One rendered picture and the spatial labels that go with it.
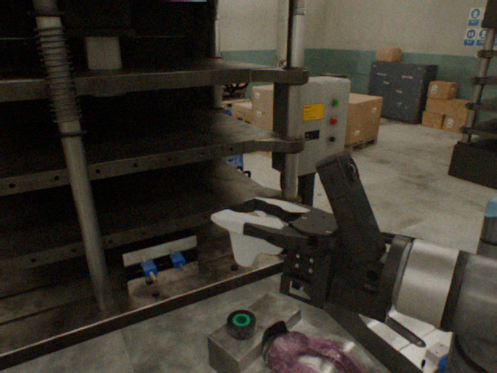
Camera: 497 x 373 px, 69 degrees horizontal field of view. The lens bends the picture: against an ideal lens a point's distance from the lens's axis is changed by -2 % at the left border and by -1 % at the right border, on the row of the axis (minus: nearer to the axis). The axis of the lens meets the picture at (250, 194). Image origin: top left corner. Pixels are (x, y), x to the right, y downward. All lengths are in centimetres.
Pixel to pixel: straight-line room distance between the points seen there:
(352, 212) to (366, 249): 4
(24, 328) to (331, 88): 143
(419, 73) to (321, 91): 629
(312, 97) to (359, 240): 123
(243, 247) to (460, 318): 22
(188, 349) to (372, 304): 84
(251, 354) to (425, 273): 72
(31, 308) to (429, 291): 135
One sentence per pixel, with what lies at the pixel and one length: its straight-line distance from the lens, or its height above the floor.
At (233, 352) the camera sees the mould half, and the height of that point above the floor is 91.
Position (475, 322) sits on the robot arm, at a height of 144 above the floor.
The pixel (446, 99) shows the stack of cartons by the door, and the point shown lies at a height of 57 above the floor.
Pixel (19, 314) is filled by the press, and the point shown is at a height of 79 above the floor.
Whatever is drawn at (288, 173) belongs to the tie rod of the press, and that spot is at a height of 115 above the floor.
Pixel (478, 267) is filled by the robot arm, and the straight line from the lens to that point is 37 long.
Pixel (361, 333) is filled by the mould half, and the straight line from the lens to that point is 120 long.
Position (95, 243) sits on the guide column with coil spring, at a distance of 125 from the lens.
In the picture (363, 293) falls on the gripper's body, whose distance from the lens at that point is 40.
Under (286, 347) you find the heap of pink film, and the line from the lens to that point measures 104.
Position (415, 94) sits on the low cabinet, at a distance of 787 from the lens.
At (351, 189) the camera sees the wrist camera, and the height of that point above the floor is 151.
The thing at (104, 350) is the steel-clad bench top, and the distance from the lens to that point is 124.
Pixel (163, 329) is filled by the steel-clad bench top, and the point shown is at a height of 80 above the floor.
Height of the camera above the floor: 165
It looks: 24 degrees down
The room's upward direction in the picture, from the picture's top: straight up
